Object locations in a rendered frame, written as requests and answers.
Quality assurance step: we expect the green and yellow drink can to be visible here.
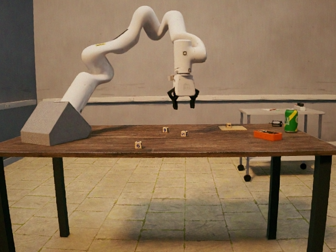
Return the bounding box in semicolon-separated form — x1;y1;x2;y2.
285;108;298;133

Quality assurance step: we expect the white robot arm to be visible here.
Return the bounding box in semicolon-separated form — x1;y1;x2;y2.
61;6;207;114

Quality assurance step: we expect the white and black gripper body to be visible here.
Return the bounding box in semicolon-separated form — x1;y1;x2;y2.
173;74;195;97

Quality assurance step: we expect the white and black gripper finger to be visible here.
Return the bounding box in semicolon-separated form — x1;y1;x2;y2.
189;89;200;109
167;87;178;110

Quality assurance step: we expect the beige square mat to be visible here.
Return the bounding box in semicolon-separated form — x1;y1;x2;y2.
218;126;247;131

